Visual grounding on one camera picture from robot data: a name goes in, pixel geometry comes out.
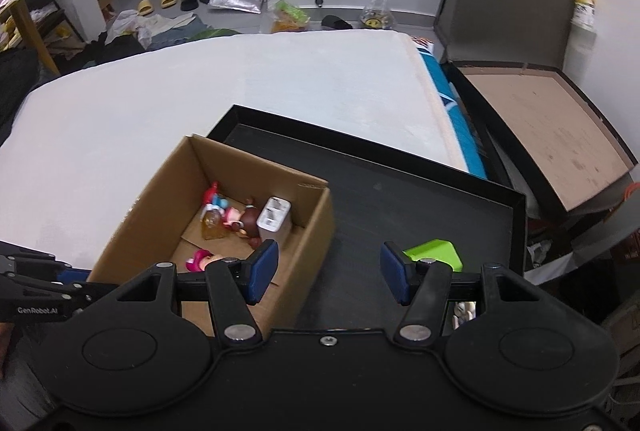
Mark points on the white bottle yellow cap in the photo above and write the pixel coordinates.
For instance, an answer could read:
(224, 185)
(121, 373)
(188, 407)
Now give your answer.
(584, 14)

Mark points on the black slipper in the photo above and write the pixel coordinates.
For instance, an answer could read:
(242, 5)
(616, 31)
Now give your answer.
(189, 5)

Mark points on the black case with brown board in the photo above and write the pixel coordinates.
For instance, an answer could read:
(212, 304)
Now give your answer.
(562, 144)

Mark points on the magenta dinosaur figurine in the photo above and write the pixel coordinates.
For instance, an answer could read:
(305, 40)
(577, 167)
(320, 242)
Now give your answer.
(202, 258)

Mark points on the black shallow tray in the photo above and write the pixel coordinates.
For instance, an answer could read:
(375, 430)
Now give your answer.
(380, 194)

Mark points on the silver foil bag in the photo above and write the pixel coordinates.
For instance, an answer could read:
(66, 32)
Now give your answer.
(243, 6)

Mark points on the brown-haired girl figurine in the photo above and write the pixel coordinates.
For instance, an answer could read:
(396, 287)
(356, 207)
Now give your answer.
(244, 222)

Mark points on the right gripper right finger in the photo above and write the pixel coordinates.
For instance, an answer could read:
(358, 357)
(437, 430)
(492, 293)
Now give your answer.
(398, 272)

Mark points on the brown cardboard box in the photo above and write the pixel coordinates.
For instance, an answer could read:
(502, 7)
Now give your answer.
(180, 211)

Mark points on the white power adapter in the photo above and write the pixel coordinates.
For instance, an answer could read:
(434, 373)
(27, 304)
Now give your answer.
(275, 220)

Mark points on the green plastic block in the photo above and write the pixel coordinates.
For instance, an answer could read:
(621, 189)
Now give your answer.
(437, 250)

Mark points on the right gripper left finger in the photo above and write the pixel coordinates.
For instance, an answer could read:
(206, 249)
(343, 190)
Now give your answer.
(257, 271)

